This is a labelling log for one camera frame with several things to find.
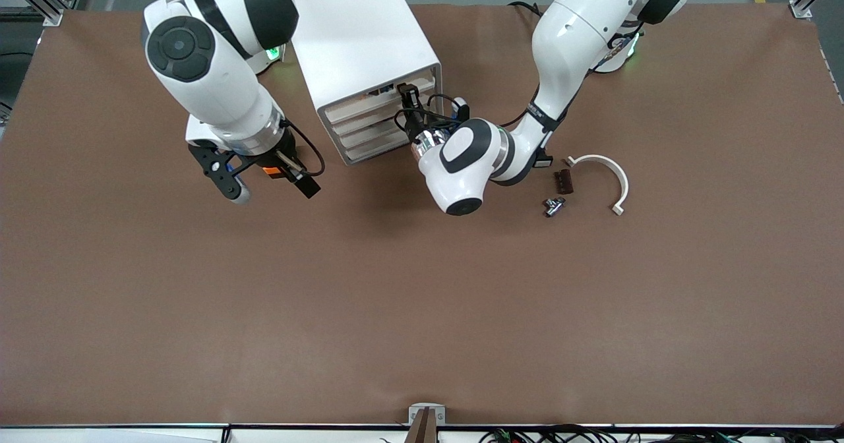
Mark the brown table mat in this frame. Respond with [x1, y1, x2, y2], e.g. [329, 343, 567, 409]
[0, 1, 844, 427]

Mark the white curved plastic clip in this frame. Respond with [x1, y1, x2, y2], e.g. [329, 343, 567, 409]
[565, 154, 630, 216]

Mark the grey mounting bracket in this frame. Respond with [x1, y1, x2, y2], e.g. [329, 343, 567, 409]
[408, 403, 446, 427]

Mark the black cable bundle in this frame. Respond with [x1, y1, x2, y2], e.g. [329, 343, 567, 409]
[478, 425, 844, 443]

